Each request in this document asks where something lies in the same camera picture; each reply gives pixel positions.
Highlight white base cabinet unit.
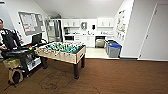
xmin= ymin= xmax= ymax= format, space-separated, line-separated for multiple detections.
xmin=63 ymin=33 xmax=116 ymax=49

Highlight black built-in microwave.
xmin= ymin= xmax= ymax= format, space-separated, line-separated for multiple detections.
xmin=64 ymin=35 xmax=75 ymax=42

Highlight steel paper towel dispenser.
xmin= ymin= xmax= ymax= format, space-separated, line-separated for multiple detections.
xmin=80 ymin=21 xmax=89 ymax=31

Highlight green foosball table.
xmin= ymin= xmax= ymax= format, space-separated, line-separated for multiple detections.
xmin=34 ymin=41 xmax=87 ymax=81

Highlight grey bin black lid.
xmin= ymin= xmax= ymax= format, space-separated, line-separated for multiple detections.
xmin=104 ymin=39 xmax=114 ymax=52

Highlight grey bin blue lid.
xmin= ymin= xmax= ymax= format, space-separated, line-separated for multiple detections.
xmin=108 ymin=42 xmax=123 ymax=59

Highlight stainless steel refrigerator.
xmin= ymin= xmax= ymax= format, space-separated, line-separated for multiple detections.
xmin=44 ymin=18 xmax=64 ymax=44

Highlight large colourful poster board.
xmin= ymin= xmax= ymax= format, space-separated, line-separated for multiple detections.
xmin=116 ymin=8 xmax=127 ymax=43

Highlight grey display board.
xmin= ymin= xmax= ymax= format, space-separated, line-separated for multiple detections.
xmin=17 ymin=11 xmax=46 ymax=37

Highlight white door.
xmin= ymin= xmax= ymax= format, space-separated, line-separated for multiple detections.
xmin=137 ymin=2 xmax=168 ymax=62

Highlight cardboard box green contents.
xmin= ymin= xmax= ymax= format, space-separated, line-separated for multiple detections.
xmin=2 ymin=58 xmax=22 ymax=70

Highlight brown backpack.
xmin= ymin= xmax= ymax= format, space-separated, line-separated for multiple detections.
xmin=7 ymin=67 xmax=25 ymax=86

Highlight person in dark shirt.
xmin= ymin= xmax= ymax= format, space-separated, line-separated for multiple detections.
xmin=0 ymin=18 xmax=23 ymax=52

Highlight white wall cabinet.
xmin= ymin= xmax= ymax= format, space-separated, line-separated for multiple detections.
xmin=62 ymin=18 xmax=81 ymax=29
xmin=96 ymin=17 xmax=115 ymax=29

